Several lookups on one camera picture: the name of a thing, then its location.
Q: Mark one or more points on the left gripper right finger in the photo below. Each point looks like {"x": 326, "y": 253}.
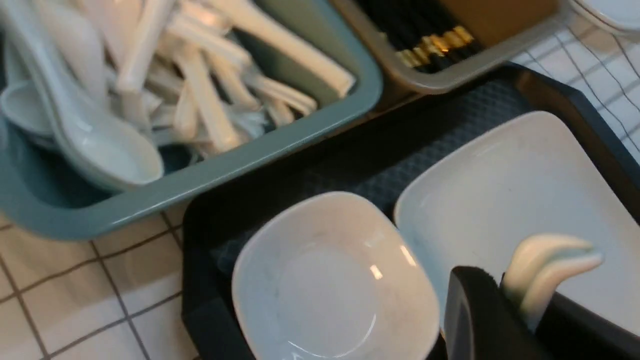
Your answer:
{"x": 571, "y": 332}

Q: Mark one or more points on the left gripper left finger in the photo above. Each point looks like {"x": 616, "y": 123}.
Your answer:
{"x": 480, "y": 323}

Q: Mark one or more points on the white ceramic soup spoon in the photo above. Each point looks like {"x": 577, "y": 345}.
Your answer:
{"x": 539, "y": 264}

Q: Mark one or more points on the large white square plate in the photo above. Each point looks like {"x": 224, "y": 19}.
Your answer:
{"x": 527, "y": 176}

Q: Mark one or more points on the white square bowl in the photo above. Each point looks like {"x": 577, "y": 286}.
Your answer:
{"x": 331, "y": 278}

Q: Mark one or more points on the black serving tray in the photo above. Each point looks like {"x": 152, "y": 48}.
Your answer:
{"x": 375, "y": 160}

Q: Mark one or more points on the brown plastic bin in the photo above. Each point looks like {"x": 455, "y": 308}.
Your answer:
{"x": 504, "y": 28}

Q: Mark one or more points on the pile of black chopsticks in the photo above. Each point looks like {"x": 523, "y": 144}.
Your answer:
{"x": 424, "y": 35}

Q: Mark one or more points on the stack of white plates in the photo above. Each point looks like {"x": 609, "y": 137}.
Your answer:
{"x": 618, "y": 17}

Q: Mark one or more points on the white grid tablecloth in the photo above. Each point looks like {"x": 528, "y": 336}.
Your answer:
{"x": 119, "y": 297}

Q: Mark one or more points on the pile of white spoons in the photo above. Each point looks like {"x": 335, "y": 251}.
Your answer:
{"x": 109, "y": 83}

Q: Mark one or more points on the teal plastic bin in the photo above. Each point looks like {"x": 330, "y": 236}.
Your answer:
{"x": 43, "y": 194}

